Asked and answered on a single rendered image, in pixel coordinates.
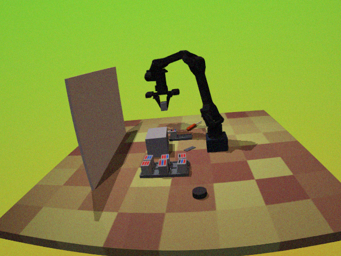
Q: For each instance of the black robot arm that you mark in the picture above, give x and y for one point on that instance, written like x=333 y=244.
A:
x=209 y=111

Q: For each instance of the black short cylinder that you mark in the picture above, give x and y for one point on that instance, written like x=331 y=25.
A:
x=199 y=192

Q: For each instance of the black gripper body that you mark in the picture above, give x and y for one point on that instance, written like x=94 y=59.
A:
x=162 y=90

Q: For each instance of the brown flat panel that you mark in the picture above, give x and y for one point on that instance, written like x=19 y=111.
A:
x=97 y=115

